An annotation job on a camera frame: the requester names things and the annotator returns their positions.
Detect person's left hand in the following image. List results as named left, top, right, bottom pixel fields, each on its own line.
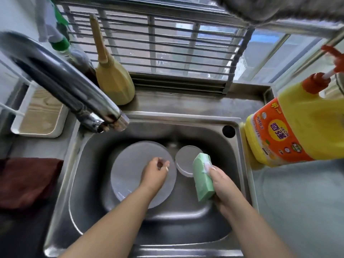
left=140, top=157, right=170, bottom=192

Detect person's right hand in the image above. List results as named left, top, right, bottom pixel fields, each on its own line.
left=209, top=166, right=244, bottom=215

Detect green dish sponge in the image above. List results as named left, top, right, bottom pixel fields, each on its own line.
left=192, top=153, right=216, bottom=203

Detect person's left forearm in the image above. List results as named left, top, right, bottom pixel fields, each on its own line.
left=58, top=185, right=157, bottom=258

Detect person's right forearm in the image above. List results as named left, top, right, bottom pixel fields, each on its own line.
left=218, top=197, right=296, bottom=258

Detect small white dish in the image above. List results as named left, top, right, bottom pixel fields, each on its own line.
left=175, top=145, right=204, bottom=178

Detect stainless steel sink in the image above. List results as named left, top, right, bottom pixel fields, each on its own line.
left=43, top=111, right=259, bottom=258

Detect large white plate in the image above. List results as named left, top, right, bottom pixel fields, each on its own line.
left=110, top=141, right=177, bottom=209

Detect yellow dish soap jug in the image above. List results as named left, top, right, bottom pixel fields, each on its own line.
left=244, top=45, right=344, bottom=167

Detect beige brush in holder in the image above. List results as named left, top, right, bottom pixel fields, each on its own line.
left=89, top=13, right=135, bottom=106

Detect metal window grille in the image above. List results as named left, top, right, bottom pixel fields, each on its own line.
left=55, top=0, right=256, bottom=95

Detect chrome faucet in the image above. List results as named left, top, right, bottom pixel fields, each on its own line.
left=0, top=31, right=130, bottom=133

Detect white tray with wooden base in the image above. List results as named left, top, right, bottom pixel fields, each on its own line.
left=0, top=60, right=69, bottom=138

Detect dark red cloth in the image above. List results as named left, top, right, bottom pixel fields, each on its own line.
left=0, top=157, right=64, bottom=210

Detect dark bottle with green cap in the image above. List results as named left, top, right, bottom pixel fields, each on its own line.
left=46, top=0, right=99, bottom=86

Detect grey cloth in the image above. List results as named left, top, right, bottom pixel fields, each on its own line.
left=208, top=0, right=344, bottom=24

